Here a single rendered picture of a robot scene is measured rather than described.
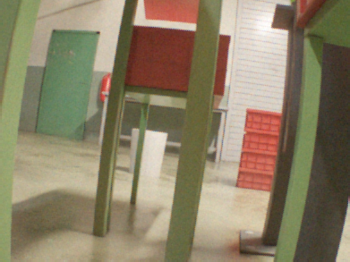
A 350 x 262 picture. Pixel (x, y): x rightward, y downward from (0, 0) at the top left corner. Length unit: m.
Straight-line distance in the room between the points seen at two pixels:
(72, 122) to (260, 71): 3.54
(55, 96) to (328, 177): 6.38
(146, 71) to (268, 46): 5.36
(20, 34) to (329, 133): 0.65
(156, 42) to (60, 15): 6.10
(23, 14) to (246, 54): 6.16
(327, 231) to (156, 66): 0.80
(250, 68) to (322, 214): 5.67
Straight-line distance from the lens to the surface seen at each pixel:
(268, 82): 6.40
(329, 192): 0.81
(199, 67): 0.61
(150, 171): 2.99
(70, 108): 6.76
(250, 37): 6.53
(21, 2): 0.35
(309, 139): 0.60
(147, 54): 1.28
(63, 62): 6.96
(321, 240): 0.83
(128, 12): 1.26
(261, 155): 3.01
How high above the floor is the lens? 0.40
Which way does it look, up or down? level
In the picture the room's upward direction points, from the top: 8 degrees clockwise
